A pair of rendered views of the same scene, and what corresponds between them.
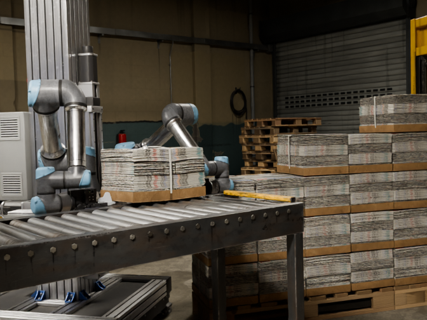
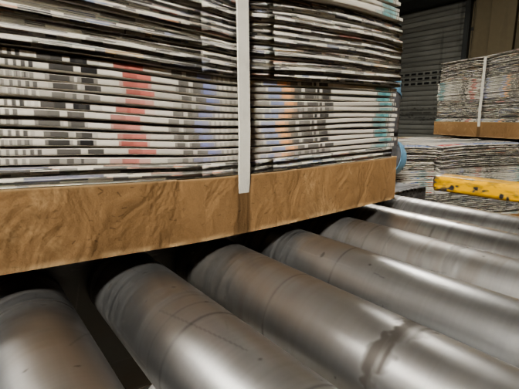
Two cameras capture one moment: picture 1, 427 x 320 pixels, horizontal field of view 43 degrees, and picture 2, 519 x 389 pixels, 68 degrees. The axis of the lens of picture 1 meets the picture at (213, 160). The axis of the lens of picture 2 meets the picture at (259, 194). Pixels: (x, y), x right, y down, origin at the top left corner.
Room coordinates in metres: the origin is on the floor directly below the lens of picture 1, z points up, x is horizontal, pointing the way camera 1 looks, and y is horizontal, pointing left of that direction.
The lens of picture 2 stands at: (2.08, 0.17, 0.89)
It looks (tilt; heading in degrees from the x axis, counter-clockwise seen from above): 11 degrees down; 1
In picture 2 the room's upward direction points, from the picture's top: straight up
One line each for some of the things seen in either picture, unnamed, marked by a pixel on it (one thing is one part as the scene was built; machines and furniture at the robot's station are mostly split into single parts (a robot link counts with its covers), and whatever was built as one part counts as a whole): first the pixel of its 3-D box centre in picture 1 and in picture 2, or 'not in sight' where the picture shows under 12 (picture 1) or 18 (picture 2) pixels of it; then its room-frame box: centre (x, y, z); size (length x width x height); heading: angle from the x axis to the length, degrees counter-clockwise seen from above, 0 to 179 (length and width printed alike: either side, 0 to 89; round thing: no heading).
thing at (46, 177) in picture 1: (49, 180); not in sight; (2.24, 0.68, 0.92); 0.11 x 0.08 x 0.11; 100
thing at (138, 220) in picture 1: (124, 221); not in sight; (2.01, 0.34, 0.77); 0.47 x 0.05 x 0.05; 39
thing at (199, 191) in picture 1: (173, 191); (250, 174); (2.54, 0.19, 0.83); 0.29 x 0.16 x 0.04; 39
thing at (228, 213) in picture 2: (153, 193); (161, 184); (2.47, 0.28, 0.83); 0.28 x 0.06 x 0.04; 39
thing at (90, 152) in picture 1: (82, 158); not in sight; (2.69, 0.65, 0.98); 0.13 x 0.12 x 0.14; 100
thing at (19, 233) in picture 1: (18, 237); not in sight; (1.76, 0.64, 0.77); 0.47 x 0.05 x 0.05; 39
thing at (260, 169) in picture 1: (281, 153); not in sight; (10.05, -1.25, 0.65); 1.33 x 0.94 x 1.30; 133
